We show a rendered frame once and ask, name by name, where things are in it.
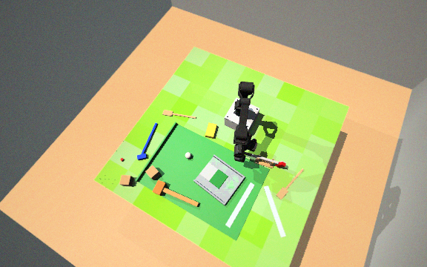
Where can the green flat mat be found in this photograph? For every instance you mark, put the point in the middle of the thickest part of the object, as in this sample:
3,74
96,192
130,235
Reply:
178,173

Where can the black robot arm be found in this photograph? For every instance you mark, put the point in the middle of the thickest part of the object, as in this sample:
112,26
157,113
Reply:
241,109

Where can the blue putter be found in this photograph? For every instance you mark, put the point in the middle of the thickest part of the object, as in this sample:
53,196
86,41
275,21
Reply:
143,155

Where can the white flat bar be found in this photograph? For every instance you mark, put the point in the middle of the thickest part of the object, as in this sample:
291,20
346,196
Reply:
239,205
274,211

